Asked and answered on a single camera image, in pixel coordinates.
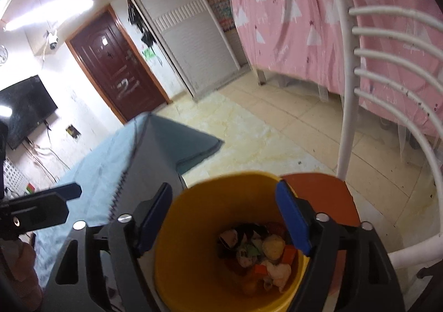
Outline pink patterned bed curtain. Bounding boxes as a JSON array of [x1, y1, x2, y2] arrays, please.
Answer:
[[231, 0, 442, 136]]

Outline white tissue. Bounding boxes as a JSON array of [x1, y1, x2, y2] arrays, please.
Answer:
[[260, 260, 291, 293]]

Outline colourful wall poster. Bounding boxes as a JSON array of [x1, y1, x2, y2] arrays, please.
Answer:
[[207, 0, 236, 32]]

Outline wall mounted black television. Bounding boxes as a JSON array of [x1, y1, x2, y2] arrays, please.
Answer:
[[0, 75, 58, 150]]

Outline cream fabric ball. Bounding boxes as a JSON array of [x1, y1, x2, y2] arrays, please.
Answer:
[[262, 234, 285, 261]]

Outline white metal chair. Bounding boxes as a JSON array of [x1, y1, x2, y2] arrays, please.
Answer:
[[333, 0, 443, 269]]

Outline orange chair seat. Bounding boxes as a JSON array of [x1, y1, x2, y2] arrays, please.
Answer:
[[273, 172, 360, 299]]

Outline yellow trash bucket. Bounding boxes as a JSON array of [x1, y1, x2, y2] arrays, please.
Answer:
[[154, 171, 309, 311]]

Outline left hand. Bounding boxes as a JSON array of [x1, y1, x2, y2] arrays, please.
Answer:
[[1, 239, 43, 311]]

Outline white security camera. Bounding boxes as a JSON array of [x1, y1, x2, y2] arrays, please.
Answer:
[[43, 23, 59, 50]]

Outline light blue bed sheet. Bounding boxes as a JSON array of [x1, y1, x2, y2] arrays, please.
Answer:
[[35, 113, 222, 311]]

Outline orange box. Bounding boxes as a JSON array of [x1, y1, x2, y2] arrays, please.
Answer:
[[280, 244, 297, 265]]

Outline white louvered wardrobe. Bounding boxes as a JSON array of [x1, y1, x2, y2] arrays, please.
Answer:
[[135, 0, 248, 100]]

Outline dark red wooden door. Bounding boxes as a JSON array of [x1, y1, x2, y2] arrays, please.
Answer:
[[66, 5, 171, 123]]

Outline black bags hanging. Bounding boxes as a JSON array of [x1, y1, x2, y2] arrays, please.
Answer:
[[127, 0, 156, 48]]

